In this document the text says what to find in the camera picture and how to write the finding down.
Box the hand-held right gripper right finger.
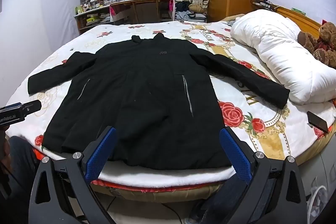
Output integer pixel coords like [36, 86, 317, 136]
[219, 126, 307, 224]

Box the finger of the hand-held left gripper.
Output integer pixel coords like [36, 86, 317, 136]
[22, 100, 42, 116]

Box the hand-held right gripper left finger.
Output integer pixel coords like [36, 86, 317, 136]
[29, 126, 117, 224]

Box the black coat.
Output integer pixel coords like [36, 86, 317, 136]
[28, 33, 290, 170]

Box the pile of clothes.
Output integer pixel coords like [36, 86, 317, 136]
[175, 0, 208, 22]

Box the person's leg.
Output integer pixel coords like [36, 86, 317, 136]
[5, 135, 41, 188]

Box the bed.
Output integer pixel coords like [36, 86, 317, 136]
[34, 147, 336, 216]

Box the black smartphone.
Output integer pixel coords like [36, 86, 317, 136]
[307, 111, 330, 133]

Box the floral printed blanket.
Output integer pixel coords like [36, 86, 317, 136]
[5, 20, 336, 188]

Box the white shelf unit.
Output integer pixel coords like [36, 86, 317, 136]
[74, 5, 111, 35]

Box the white duvet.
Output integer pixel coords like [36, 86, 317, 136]
[230, 9, 336, 105]

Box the group of bottles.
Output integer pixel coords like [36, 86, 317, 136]
[76, 0, 103, 13]

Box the brown teddy bear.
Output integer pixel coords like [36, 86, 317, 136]
[297, 21, 336, 68]

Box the wooden desk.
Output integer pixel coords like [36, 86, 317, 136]
[109, 0, 175, 25]

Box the wooden headboard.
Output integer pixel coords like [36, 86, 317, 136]
[251, 0, 336, 35]

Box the black device on headboard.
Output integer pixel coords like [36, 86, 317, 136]
[251, 0, 279, 10]

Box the black cable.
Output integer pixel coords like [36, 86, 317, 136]
[105, 196, 187, 223]

